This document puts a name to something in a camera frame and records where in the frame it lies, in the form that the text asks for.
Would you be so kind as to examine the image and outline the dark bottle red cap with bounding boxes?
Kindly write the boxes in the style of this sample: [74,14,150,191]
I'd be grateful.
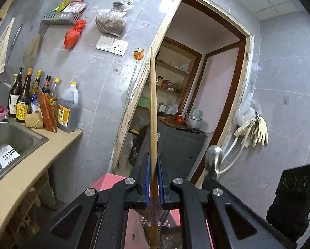
[41,75,53,99]

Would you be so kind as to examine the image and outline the large dark vinegar jug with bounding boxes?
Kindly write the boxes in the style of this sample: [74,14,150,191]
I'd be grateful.
[56,82,80,133]

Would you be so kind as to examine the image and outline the beige kitchen countertop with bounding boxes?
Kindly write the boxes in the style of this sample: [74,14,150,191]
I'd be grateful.
[0,113,83,240]

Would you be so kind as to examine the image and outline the stainless steel sink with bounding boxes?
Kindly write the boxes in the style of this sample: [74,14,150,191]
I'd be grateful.
[0,117,49,188]

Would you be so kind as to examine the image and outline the blue white bag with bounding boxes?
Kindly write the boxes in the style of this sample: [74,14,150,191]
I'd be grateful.
[31,92,46,115]

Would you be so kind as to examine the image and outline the pale green pot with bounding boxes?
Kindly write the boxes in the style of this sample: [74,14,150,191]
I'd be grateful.
[185,108,204,130]

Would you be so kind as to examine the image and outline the grey wall shelf basket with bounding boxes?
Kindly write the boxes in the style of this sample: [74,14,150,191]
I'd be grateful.
[42,11,81,26]

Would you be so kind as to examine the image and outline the white wall socket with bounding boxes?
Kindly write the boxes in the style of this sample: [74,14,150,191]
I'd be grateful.
[109,39,130,57]

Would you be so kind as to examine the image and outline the soy sauce bottle yellow label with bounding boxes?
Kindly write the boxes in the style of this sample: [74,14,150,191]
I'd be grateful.
[16,68,34,123]

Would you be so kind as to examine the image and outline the wooden shelf unit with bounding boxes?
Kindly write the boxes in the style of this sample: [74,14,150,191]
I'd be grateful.
[141,37,203,116]

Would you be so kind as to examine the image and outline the white hose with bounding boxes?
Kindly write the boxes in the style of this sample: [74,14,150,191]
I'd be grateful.
[217,127,250,175]

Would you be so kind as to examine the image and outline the red packet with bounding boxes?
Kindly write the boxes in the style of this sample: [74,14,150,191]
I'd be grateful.
[64,1,88,14]

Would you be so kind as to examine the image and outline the red-orange sauce packet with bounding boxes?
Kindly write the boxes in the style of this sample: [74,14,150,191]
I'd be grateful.
[37,88,57,133]

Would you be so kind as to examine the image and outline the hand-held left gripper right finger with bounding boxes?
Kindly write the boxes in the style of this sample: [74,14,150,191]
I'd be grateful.
[157,152,297,249]

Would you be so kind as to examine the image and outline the hanging metal utensil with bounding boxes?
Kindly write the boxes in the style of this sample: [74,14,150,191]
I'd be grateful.
[10,24,24,59]

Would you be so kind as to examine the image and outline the clear plastic bags bunch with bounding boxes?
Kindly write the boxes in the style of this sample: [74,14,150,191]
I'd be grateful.
[234,93,258,128]

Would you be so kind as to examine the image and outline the dark cabinet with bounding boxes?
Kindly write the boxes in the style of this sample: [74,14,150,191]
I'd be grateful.
[130,124,207,188]

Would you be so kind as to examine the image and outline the clear bag of dark contents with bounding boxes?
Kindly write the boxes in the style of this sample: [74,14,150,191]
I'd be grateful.
[95,1,127,38]

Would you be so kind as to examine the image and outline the white wall switch panel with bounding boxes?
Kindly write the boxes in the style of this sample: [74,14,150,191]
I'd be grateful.
[95,35,116,51]

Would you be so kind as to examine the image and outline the tan paper packet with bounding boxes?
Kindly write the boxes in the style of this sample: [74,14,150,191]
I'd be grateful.
[25,113,44,129]

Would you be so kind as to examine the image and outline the long wooden chopstick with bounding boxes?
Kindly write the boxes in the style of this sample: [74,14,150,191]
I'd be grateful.
[148,47,159,249]

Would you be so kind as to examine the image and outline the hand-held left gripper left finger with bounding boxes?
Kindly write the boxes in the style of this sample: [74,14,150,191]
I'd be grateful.
[22,152,151,249]

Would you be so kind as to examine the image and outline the dark pump bottle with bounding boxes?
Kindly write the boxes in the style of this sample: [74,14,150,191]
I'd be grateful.
[9,67,25,118]

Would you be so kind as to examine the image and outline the pink checked tablecloth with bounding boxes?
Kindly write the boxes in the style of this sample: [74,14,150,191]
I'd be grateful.
[91,172,215,249]

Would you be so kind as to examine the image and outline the orange wall hook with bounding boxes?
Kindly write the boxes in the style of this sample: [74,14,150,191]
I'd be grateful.
[133,47,145,61]

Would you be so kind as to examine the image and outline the green yellow packet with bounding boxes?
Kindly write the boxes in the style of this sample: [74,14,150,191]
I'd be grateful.
[52,0,78,12]

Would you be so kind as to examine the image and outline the white cable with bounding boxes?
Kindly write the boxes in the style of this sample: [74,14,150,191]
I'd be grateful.
[127,57,140,103]

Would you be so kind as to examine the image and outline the white patterned cup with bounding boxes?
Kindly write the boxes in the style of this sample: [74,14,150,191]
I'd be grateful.
[0,144,21,170]

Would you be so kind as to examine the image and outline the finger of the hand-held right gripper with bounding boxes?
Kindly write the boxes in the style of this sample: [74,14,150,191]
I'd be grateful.
[202,178,223,191]

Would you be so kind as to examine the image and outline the shiny metal utensil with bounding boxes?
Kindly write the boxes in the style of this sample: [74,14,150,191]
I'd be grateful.
[205,145,223,181]

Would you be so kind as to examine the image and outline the brown bottle yellow cap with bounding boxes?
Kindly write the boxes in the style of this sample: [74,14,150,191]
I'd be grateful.
[48,78,61,116]

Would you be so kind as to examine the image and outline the beige rubber gloves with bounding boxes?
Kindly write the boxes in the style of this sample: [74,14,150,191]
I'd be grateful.
[234,115,269,148]

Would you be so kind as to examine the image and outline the dark bottle gold cap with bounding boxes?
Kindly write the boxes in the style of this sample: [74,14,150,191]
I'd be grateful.
[30,69,43,95]

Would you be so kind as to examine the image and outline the wooden door frame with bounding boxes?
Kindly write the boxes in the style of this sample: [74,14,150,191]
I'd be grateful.
[110,0,253,186]

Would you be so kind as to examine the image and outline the red plastic bag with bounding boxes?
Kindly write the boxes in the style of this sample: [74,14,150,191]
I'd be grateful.
[64,19,87,50]

